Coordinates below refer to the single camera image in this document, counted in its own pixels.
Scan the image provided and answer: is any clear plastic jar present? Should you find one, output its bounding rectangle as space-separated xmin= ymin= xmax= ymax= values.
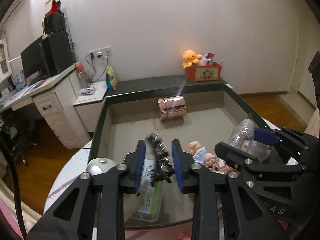
xmin=228 ymin=118 xmax=271 ymax=163

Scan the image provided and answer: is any pink pig doll figurine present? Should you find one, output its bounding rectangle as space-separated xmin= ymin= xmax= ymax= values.
xmin=188 ymin=141 xmax=227 ymax=174

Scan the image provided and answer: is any white astronaut figurine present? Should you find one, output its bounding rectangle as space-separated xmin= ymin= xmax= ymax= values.
xmin=86 ymin=158 xmax=117 ymax=176

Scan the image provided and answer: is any black spiky hair brush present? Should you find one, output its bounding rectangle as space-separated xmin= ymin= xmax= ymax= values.
xmin=146 ymin=133 xmax=175 ymax=186

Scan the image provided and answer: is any clear green label box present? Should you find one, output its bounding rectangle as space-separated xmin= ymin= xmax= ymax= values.
xmin=131 ymin=155 xmax=163 ymax=223

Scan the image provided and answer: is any striped white table cloth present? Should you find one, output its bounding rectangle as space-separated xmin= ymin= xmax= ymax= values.
xmin=43 ymin=142 xmax=191 ymax=239

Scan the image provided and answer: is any pink black storage box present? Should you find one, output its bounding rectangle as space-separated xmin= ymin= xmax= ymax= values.
xmin=88 ymin=82 xmax=278 ymax=229

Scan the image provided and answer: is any rose gold metal tin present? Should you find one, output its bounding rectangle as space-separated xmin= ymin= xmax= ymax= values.
xmin=158 ymin=96 xmax=187 ymax=121

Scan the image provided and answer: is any pink quilt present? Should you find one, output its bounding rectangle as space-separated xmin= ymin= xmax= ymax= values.
xmin=0 ymin=200 xmax=23 ymax=239

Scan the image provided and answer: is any red toy storage box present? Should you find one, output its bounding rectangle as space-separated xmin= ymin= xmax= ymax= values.
xmin=185 ymin=64 xmax=222 ymax=82

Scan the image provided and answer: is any purple plush toy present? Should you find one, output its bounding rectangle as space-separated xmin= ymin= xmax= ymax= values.
xmin=197 ymin=54 xmax=211 ymax=66

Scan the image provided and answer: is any orange octopus plush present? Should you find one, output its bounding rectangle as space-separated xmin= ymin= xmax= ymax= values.
xmin=182 ymin=50 xmax=202 ymax=69

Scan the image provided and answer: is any black office chair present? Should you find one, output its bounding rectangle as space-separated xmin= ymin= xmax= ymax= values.
xmin=1 ymin=113 xmax=37 ymax=166

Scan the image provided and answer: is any white desk with drawers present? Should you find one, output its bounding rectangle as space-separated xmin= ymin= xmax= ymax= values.
xmin=1 ymin=64 xmax=91 ymax=148

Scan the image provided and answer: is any yellow blue snack bag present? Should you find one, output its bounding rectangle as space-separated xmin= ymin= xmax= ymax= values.
xmin=106 ymin=64 xmax=118 ymax=91

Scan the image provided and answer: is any orange cap water bottle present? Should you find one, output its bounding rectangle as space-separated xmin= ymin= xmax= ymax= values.
xmin=76 ymin=62 xmax=90 ymax=88

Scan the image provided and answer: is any black computer monitor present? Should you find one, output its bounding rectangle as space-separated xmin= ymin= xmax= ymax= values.
xmin=21 ymin=36 xmax=49 ymax=78

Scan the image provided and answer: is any black computer tower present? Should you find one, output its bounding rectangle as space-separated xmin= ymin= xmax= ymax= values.
xmin=41 ymin=31 xmax=74 ymax=76

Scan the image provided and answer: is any white glass door cabinet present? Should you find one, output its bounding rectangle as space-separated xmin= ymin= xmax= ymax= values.
xmin=0 ymin=38 xmax=12 ymax=82

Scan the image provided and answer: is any black speaker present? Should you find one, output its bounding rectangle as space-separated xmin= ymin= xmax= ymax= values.
xmin=43 ymin=12 xmax=66 ymax=35

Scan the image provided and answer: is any wall power outlet strip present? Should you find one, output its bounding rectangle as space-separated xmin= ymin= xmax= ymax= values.
xmin=88 ymin=46 xmax=113 ymax=57

